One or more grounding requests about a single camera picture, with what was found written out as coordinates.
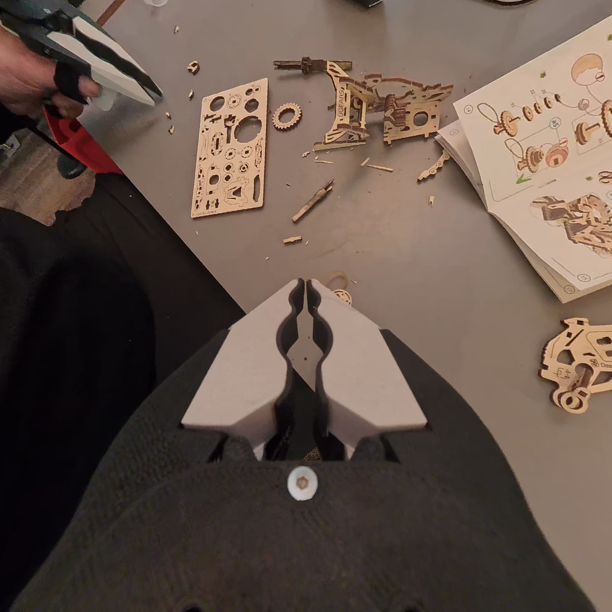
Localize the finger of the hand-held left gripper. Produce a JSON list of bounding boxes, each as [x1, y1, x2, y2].
[[45, 32, 157, 108], [71, 20, 164, 98]]

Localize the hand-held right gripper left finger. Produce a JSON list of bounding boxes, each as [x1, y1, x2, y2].
[[181, 279, 307, 462]]

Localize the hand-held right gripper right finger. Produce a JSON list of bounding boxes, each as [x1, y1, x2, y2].
[[307, 279, 428, 462]]

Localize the wooden wheel axle assembly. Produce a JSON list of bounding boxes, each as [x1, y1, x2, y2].
[[324, 270, 355, 308]]

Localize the wooden parts sheet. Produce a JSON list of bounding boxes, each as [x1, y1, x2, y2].
[[190, 78, 269, 219]]

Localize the white instruction booklet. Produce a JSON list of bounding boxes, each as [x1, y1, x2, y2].
[[434, 14, 612, 305]]

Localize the person's left hand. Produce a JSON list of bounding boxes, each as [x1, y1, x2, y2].
[[0, 26, 102, 120]]

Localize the red plastic crate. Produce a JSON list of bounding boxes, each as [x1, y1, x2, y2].
[[42, 104, 123, 176]]

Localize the black metal table leg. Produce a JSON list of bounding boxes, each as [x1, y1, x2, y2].
[[28, 114, 88, 180]]

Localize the dark wooden axle shaft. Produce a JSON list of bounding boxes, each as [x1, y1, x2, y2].
[[273, 56, 353, 75]]

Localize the wooden chassis assembly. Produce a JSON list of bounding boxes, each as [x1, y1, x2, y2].
[[537, 317, 612, 415]]

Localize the forked wooden rod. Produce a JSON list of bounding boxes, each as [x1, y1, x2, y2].
[[291, 179, 336, 223]]

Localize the toothed wooden strip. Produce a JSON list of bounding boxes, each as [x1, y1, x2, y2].
[[416, 149, 452, 183]]

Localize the wooden gear ring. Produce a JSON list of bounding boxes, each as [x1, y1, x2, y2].
[[273, 102, 303, 132]]

